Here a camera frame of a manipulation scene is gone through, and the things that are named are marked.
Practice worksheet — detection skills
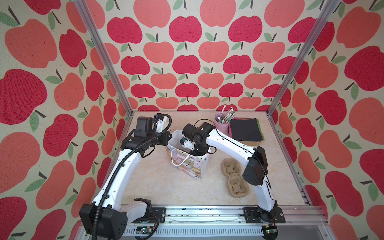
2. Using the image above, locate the cartoon animal paper gift bag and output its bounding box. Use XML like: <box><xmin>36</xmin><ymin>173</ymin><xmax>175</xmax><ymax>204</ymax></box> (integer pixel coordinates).
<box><xmin>166</xmin><ymin>130</ymin><xmax>210</xmax><ymax>181</ymax></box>

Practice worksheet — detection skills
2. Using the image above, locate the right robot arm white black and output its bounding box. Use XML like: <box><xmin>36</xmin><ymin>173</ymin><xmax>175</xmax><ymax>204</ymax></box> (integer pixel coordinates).
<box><xmin>180</xmin><ymin>122</ymin><xmax>278</xmax><ymax>223</ymax></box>

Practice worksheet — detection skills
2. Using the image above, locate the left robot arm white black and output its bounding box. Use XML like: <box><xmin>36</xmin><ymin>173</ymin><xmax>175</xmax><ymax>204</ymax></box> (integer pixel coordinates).
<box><xmin>79</xmin><ymin>114</ymin><xmax>172</xmax><ymax>240</ymax></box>

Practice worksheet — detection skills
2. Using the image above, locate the pink cylindrical holder cup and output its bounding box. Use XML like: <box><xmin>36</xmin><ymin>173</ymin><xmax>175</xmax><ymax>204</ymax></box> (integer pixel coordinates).
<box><xmin>214</xmin><ymin>113</ymin><xmax>229</xmax><ymax>135</ymax></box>

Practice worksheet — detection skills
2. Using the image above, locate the stack of dark napkins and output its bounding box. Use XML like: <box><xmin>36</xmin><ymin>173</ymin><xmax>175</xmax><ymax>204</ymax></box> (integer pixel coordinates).
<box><xmin>229</xmin><ymin>118</ymin><xmax>264</xmax><ymax>142</ymax></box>

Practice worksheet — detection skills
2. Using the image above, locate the brown cardboard napkin tray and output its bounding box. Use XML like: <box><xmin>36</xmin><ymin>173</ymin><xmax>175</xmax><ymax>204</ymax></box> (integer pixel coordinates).
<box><xmin>244</xmin><ymin>141</ymin><xmax>261</xmax><ymax>147</ymax></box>

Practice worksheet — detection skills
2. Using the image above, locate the brown pulp cup carrier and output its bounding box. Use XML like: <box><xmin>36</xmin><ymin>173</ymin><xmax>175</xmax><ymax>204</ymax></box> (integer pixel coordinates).
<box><xmin>221</xmin><ymin>158</ymin><xmax>250</xmax><ymax>198</ymax></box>

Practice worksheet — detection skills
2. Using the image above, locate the aluminium front rail frame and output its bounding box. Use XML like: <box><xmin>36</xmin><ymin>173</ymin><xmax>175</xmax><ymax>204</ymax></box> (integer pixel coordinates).
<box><xmin>75</xmin><ymin>202</ymin><xmax>336</xmax><ymax>240</ymax></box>

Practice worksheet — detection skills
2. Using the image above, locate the left aluminium corner post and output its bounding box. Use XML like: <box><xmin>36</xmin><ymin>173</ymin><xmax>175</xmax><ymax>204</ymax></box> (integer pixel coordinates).
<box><xmin>74</xmin><ymin>0</ymin><xmax>133</xmax><ymax>116</ymax></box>

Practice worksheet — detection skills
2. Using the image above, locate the aluminium corner post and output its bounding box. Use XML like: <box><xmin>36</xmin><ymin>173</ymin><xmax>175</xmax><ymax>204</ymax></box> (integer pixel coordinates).
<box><xmin>74</xmin><ymin>0</ymin><xmax>133</xmax><ymax>116</ymax></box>
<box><xmin>267</xmin><ymin>0</ymin><xmax>340</xmax><ymax>118</ymax></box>

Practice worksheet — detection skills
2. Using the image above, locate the right aluminium corner post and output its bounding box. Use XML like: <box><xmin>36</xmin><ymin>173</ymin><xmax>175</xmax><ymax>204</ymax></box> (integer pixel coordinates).
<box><xmin>267</xmin><ymin>0</ymin><xmax>340</xmax><ymax>118</ymax></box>

